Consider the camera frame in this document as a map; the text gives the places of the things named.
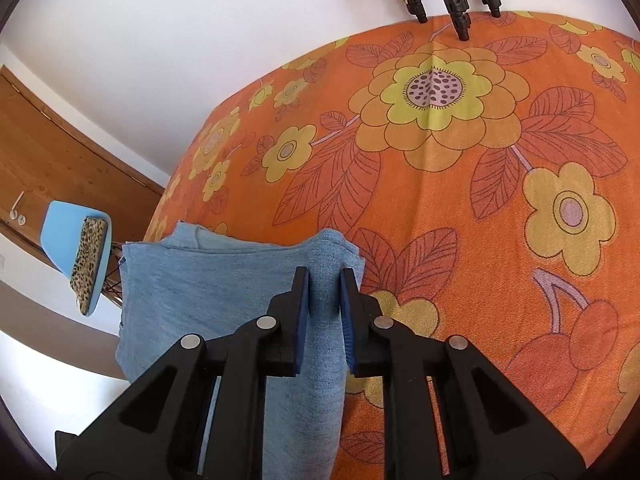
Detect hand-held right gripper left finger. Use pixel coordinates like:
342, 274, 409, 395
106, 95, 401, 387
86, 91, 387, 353
57, 266, 308, 480

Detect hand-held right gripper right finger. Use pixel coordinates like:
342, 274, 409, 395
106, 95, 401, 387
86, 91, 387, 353
341, 268, 586, 480

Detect leopard print cushion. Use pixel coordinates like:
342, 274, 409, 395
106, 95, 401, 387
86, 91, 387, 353
70, 216, 108, 311

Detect wooden door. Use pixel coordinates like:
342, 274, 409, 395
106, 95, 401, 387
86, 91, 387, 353
0, 65, 166, 256

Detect metal tripod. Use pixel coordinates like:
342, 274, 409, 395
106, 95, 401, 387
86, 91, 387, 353
395, 0, 502, 42

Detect orange floral bedspread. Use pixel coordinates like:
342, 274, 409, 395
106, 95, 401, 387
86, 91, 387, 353
142, 10, 640, 480

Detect light blue chair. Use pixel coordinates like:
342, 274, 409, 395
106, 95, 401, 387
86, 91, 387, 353
41, 201, 126, 317

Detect metal door handle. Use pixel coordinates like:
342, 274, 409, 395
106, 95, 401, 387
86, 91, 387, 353
7, 192, 28, 223

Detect light blue denim pants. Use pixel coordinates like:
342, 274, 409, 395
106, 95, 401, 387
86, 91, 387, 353
115, 224, 363, 480

